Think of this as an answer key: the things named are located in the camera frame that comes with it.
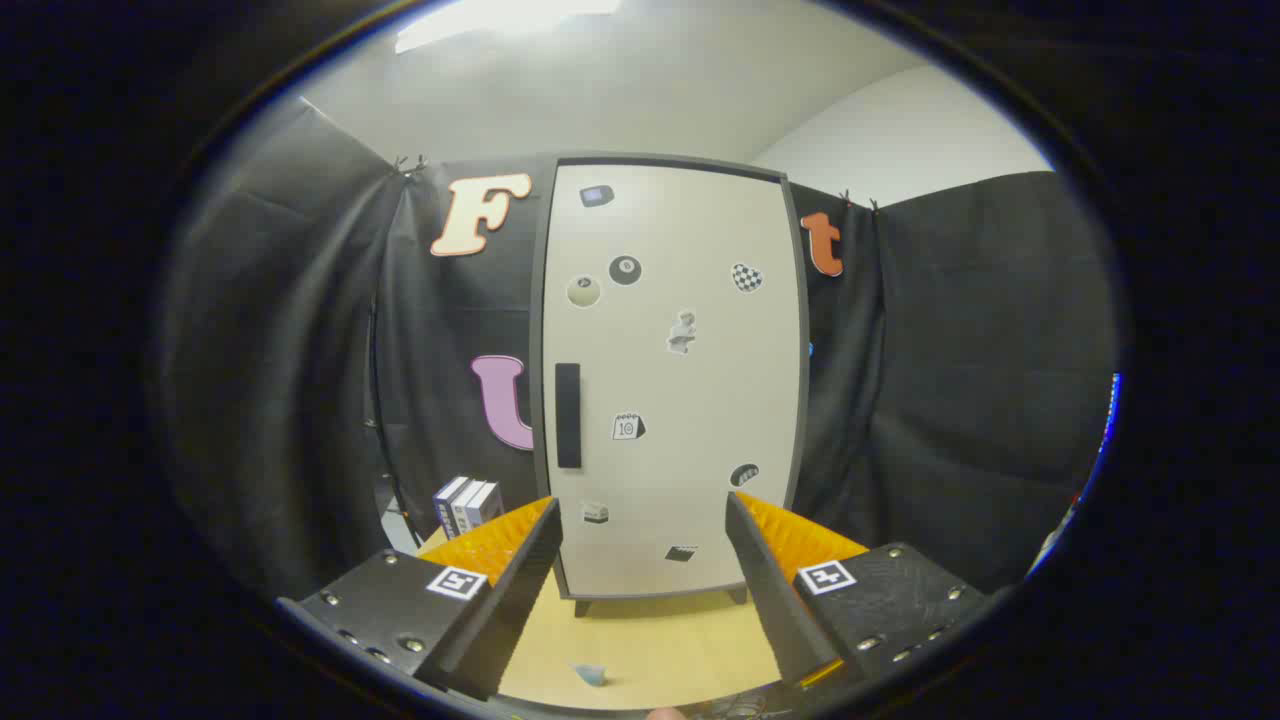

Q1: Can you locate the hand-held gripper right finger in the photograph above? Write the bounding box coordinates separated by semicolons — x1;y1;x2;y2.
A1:
725;490;991;691

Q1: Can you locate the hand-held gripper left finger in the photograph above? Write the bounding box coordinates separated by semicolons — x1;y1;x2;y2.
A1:
277;495;564;701

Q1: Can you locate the black door handle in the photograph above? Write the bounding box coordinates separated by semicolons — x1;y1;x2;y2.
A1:
555;363;582;469

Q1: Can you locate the white cabinet door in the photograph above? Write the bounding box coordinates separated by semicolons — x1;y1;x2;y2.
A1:
543;163;806;599

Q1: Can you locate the white spine book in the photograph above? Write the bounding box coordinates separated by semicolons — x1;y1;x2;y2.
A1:
450;480;486;536

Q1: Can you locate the blue spine book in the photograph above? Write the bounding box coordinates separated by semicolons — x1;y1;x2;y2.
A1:
433;476;469;539

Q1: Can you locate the thin black pole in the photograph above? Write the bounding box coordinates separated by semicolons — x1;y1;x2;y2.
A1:
368;300;413;549

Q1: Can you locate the grey cabinet body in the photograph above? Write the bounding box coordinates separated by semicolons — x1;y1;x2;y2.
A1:
530;152;813;616

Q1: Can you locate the black backdrop cloth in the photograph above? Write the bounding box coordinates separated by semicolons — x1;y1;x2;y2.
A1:
160;95;1119;601

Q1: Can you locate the computer monitor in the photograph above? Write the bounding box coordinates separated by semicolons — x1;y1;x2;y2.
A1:
1075;370;1124;501

